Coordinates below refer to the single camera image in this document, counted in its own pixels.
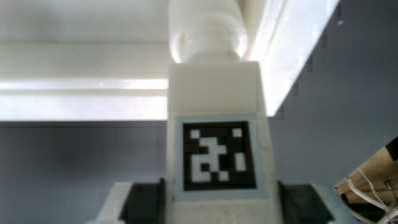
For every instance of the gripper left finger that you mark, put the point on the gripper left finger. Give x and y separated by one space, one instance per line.
133 204

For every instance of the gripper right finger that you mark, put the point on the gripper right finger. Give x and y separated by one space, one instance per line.
306 204

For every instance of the white table leg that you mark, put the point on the white table leg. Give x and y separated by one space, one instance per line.
220 187

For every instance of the white square table top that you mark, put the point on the white square table top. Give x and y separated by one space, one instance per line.
87 49

